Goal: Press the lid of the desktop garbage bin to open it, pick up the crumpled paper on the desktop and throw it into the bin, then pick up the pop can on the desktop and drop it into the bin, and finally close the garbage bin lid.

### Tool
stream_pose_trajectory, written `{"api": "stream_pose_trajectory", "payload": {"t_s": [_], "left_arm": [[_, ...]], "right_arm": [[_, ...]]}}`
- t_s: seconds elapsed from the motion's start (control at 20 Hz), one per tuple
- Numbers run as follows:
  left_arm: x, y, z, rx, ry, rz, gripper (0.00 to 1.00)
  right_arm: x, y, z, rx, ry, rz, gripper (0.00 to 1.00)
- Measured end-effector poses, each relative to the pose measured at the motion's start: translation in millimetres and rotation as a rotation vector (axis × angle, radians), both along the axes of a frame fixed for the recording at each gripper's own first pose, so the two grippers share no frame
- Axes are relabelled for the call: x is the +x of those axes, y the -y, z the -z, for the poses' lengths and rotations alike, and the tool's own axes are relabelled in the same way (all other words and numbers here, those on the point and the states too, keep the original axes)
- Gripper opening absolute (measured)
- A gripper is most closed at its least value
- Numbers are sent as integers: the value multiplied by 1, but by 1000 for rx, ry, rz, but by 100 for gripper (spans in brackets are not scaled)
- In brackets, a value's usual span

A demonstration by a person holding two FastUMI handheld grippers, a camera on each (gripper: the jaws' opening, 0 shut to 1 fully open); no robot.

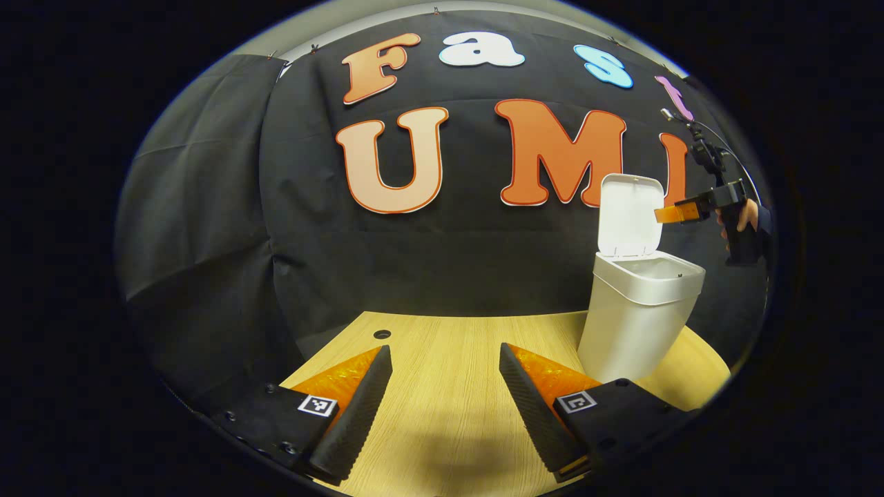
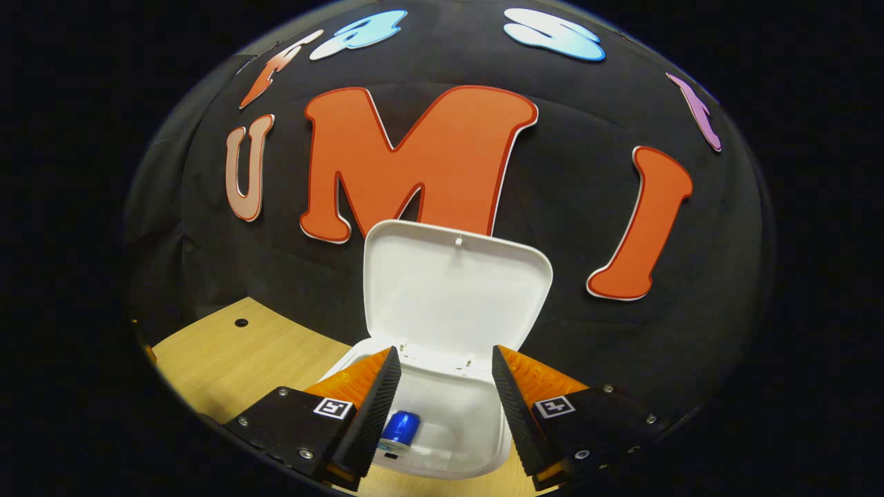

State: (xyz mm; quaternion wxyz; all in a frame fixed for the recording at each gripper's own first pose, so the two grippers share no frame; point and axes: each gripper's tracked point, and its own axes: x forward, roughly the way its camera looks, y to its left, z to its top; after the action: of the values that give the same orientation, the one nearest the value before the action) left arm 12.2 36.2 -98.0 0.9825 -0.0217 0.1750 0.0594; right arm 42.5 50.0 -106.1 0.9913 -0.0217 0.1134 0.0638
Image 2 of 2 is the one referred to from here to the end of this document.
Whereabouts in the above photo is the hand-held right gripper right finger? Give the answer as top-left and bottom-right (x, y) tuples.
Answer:
(492, 345), (667, 492)

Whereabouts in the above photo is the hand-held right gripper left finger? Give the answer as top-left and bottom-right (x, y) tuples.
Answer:
(224, 345), (403, 492)

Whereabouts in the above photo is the blue pop can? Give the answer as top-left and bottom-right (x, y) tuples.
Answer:
(380, 410), (422, 444)

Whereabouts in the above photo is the white desktop garbage bin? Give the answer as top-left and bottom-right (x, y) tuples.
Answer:
(314, 220), (553, 480)

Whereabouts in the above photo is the wooden desktop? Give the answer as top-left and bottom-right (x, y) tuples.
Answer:
(148, 297), (560, 497)

